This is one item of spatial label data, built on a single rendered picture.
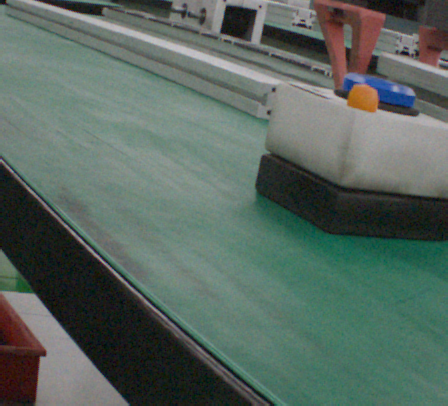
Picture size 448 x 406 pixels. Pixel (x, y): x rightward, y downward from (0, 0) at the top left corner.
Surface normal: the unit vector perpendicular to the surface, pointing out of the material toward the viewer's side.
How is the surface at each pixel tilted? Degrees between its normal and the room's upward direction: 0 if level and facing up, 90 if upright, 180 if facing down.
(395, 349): 0
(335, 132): 90
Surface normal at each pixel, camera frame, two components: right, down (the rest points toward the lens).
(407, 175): 0.43, 0.26
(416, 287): 0.20, -0.96
